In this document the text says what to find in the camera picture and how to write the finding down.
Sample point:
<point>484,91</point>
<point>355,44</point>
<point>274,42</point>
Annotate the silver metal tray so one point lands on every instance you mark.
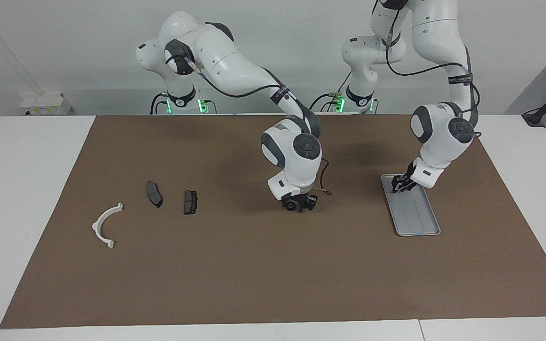
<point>420,222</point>

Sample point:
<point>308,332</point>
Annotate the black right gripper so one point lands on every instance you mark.
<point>301,195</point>

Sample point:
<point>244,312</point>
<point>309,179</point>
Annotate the elongated dark brake pad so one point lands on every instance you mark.
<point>153,193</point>

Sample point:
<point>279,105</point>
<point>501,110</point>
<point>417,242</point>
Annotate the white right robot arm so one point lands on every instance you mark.
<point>296,161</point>

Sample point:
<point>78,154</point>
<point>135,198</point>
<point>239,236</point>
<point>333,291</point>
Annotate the rectangular dark brake pad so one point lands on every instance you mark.
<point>190,202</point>

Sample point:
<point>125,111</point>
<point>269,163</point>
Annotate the white curved plastic bracket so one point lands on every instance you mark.
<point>110,245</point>

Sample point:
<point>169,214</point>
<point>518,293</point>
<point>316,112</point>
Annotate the brown table mat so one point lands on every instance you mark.
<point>273,265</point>

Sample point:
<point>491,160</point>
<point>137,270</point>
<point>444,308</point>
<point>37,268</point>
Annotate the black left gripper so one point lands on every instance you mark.
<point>411,175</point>

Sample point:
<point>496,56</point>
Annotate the large black bearing gear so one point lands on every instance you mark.
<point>292,206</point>

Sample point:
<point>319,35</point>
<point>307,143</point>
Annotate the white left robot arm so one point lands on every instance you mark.
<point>439,132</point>

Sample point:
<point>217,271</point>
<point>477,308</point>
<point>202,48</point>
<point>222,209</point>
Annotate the white box with labels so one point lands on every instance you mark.
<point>45,103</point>

